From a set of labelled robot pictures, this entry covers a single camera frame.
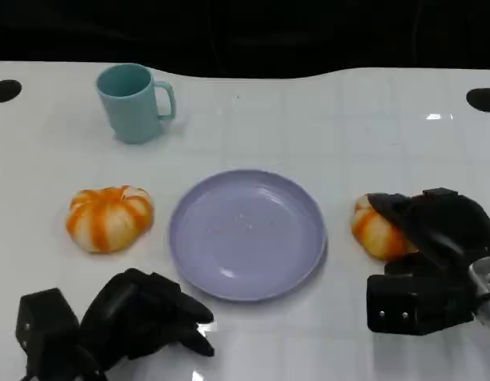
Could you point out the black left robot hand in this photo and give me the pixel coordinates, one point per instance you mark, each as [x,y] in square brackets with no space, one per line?
[121,307]

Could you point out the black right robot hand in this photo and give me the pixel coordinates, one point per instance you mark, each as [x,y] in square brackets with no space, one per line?
[451,226]

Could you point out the orange white toy bread roll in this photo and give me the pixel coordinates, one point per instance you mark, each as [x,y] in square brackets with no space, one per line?
[375,234]
[109,220]

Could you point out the lilac plate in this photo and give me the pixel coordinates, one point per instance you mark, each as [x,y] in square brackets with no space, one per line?
[246,234]

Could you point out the pale green mug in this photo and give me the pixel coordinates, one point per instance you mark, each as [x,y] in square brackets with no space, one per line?
[129,109]

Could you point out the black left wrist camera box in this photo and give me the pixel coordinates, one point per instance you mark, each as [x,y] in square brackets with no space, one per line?
[46,319]

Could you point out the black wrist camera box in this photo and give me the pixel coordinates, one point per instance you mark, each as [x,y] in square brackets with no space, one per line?
[415,305]
[46,319]

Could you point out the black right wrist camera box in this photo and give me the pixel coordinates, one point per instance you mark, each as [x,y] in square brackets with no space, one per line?
[415,305]

